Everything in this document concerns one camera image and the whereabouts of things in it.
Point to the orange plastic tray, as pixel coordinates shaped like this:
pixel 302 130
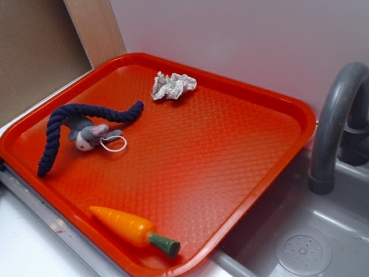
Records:
pixel 193 166

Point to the crumpled white paper towel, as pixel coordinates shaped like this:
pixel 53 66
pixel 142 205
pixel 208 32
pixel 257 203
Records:
pixel 172 87

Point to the grey plush mouse toy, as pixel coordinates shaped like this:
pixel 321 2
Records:
pixel 87 136

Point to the orange plastic toy carrot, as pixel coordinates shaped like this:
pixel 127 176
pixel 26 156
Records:
pixel 135 230

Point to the grey plastic toy sink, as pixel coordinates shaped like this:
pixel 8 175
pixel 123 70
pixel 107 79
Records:
pixel 291 231

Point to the light wooden board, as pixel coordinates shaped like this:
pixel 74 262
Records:
pixel 97 29

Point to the grey plastic toy faucet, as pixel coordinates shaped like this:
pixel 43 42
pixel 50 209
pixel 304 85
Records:
pixel 342 132

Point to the brown cardboard panel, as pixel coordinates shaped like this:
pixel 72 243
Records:
pixel 40 53

